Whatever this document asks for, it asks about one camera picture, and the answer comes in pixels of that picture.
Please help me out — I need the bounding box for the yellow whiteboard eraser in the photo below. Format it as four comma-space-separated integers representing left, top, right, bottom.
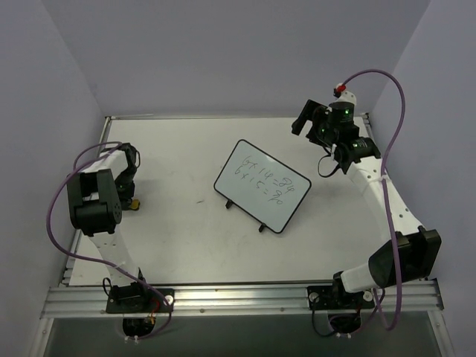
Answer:
129, 199, 141, 211

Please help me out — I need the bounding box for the small black-framed whiteboard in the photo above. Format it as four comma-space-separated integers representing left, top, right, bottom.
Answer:
213, 139, 312, 234

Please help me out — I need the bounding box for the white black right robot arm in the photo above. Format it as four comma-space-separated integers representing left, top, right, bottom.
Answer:
292, 100, 442, 307

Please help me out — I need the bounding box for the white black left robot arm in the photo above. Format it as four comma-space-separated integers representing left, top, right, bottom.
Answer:
66, 142, 150, 312

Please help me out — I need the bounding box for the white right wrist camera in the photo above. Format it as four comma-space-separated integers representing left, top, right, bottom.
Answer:
333, 83, 357, 106

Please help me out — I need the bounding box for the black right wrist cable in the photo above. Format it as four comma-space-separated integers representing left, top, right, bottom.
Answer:
318, 152, 341, 179

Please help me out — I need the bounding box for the aluminium table edge rail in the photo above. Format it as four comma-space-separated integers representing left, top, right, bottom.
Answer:
360, 113, 395, 209

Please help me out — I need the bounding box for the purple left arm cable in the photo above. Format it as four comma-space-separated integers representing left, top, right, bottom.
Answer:
45, 141, 175, 340

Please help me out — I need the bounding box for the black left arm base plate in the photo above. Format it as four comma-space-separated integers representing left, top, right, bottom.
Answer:
106, 283, 175, 314

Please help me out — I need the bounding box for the front aluminium extrusion rail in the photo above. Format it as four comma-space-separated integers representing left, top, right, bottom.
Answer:
40, 280, 444, 318

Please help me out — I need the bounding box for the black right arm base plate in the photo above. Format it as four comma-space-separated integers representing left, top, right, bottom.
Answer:
306, 285, 375, 311

